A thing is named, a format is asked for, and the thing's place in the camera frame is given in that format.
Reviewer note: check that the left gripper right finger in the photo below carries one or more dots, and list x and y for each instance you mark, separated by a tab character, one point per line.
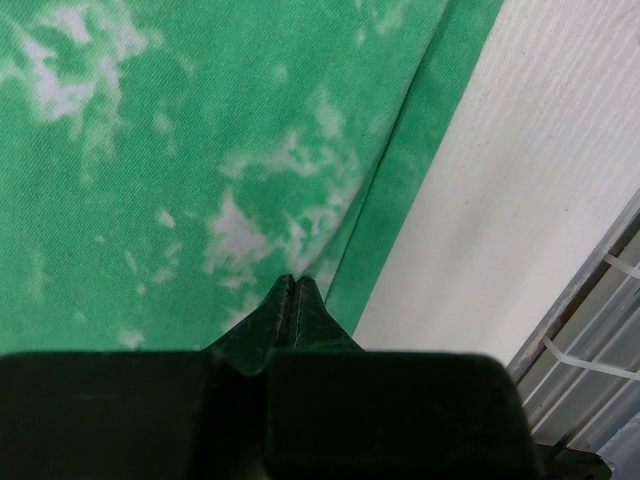
311	327

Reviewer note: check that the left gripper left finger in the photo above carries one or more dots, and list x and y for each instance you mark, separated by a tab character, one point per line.
246	347

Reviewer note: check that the green tie-dye trousers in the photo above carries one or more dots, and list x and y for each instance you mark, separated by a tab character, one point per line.
163	162

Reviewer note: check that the aluminium frame rail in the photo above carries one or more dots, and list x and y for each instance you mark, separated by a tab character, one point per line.
578	372

